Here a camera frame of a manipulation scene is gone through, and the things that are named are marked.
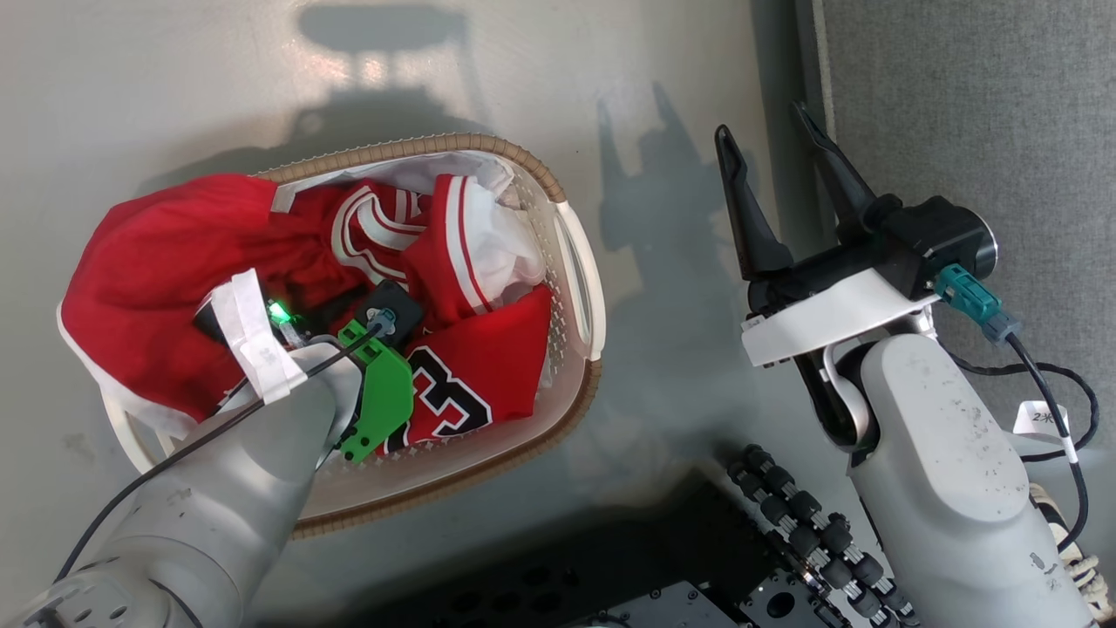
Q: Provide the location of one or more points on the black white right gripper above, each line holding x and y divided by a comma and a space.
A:
828, 314

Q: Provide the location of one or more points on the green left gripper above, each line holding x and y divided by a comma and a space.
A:
384, 401

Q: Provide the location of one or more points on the red jersey number 23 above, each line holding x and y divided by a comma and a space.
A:
497, 349

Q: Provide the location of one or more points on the large plain red garment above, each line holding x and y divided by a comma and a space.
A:
157, 262

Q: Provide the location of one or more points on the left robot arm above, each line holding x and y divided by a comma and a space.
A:
218, 515

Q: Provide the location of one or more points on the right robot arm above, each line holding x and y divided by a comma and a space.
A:
950, 488

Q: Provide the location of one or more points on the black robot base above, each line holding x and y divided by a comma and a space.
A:
636, 576

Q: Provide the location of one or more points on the white basket tan woven rim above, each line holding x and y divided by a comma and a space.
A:
575, 288

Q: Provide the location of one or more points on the white garment red striped trim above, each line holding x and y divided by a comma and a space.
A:
506, 249

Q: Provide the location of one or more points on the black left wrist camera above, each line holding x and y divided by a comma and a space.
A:
394, 307

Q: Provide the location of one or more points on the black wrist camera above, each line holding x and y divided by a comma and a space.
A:
946, 231
394, 307

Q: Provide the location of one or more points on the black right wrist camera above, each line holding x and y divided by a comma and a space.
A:
946, 231

